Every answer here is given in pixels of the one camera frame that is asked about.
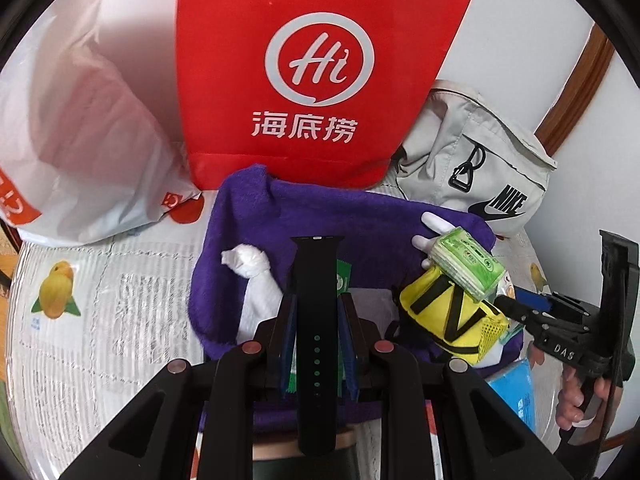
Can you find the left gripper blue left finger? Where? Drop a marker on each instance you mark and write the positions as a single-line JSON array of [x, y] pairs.
[[281, 345]]

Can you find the white rubber glove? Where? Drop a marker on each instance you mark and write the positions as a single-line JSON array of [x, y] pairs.
[[439, 226]]

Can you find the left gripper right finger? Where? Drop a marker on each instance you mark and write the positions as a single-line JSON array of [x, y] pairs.
[[357, 336]]

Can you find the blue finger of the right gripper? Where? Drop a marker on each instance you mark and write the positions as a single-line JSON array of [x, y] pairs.
[[539, 302]]

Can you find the green sachet packet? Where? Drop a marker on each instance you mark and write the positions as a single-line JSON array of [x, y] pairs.
[[343, 274]]

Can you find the person's right hand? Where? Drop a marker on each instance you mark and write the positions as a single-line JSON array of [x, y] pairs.
[[570, 399]]

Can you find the blue tissue pack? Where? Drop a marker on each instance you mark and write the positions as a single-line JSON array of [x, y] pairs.
[[514, 385]]

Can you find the grey Nike bag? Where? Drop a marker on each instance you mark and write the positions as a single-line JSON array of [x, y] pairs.
[[462, 154]]

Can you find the white knotted cloth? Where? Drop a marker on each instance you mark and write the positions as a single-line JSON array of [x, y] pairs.
[[262, 296]]

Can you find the red paper shopping bag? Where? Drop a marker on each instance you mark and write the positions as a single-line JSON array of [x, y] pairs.
[[316, 91]]

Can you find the fruit print small pouch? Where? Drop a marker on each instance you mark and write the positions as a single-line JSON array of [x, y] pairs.
[[505, 286]]

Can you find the green wet wipes pack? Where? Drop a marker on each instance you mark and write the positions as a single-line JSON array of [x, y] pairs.
[[467, 263]]

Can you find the white Miniso plastic bag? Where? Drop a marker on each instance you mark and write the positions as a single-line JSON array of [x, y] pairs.
[[82, 158]]

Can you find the yellow mesh pouch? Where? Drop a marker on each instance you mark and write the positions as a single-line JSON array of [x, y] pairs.
[[438, 320]]

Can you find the wooden door frame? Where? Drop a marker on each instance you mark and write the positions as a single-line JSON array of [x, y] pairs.
[[578, 91]]

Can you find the purple towel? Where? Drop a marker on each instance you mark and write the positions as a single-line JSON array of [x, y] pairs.
[[258, 210]]

